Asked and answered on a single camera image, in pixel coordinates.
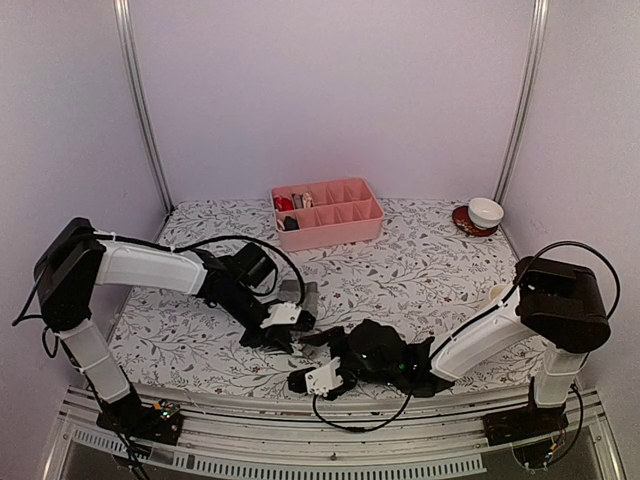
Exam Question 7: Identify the grey boxer briefs lettered band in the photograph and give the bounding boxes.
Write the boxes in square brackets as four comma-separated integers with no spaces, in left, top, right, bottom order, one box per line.
[273,279,319,344]

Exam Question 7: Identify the grey underwear cream waistband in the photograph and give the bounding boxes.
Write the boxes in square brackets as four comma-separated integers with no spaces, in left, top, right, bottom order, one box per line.
[292,191,314,209]

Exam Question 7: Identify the pink divided organizer box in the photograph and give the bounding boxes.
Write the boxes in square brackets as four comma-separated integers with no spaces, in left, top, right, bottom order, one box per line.
[271,177,384,252]

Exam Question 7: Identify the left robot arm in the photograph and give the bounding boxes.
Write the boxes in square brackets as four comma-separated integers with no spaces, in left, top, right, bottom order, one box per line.
[34,218,315,434]

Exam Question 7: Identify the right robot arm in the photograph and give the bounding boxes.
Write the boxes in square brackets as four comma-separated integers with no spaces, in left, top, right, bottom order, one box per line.
[287,256,611,436]

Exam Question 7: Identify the dark rolled cloth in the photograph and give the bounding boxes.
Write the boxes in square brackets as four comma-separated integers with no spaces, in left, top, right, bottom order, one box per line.
[282,216,300,231]

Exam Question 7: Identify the floral table cloth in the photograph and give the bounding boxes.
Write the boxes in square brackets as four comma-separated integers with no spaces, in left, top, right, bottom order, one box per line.
[109,199,517,401]

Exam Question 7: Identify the red rolled cloth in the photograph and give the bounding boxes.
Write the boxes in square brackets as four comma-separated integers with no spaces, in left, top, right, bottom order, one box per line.
[274,196,295,212]

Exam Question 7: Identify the cream ceramic mug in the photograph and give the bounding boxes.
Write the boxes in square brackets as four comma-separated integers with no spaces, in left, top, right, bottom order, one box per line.
[489,284,510,302]

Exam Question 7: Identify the red patterned saucer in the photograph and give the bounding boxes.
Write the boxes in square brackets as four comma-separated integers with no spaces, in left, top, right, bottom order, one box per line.
[452,205,498,237]

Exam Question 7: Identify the white small bowl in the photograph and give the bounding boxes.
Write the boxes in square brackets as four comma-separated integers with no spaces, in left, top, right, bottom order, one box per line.
[468,197,504,230]

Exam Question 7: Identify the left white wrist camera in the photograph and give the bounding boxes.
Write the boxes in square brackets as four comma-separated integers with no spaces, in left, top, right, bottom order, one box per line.
[260,302,302,329]

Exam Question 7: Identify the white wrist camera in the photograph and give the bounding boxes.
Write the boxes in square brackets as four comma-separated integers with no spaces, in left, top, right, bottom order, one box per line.
[287,358,344,397]
[260,302,302,329]

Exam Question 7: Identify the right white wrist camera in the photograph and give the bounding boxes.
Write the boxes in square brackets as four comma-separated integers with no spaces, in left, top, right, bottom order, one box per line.
[287,358,344,397]

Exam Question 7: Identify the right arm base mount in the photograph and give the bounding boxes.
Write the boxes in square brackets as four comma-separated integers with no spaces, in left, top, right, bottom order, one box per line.
[482,403,569,446]

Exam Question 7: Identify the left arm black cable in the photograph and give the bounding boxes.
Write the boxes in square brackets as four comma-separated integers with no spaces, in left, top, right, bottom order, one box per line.
[12,235,306,361]

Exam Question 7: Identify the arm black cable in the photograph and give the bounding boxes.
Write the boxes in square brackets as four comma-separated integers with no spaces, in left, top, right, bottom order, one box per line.
[312,240,622,434]
[12,235,306,361]

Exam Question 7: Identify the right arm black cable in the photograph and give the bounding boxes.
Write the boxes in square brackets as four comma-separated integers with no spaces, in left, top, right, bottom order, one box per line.
[312,240,622,434]

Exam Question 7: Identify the right aluminium frame post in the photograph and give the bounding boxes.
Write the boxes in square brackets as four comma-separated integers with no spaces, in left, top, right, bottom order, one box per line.
[494,0,549,204]

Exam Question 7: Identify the aluminium frame post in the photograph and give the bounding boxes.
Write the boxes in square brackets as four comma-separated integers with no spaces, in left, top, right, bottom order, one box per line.
[113,0,174,214]
[494,0,549,204]

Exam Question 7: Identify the left aluminium frame post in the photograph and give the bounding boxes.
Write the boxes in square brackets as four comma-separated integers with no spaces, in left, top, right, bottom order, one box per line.
[113,0,174,214]

